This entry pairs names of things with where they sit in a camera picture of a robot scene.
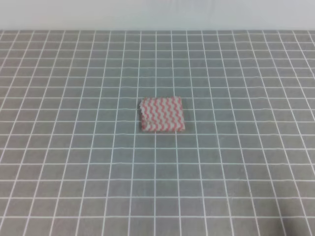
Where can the pink white wavy striped towel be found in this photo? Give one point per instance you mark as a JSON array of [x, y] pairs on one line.
[[163, 114]]

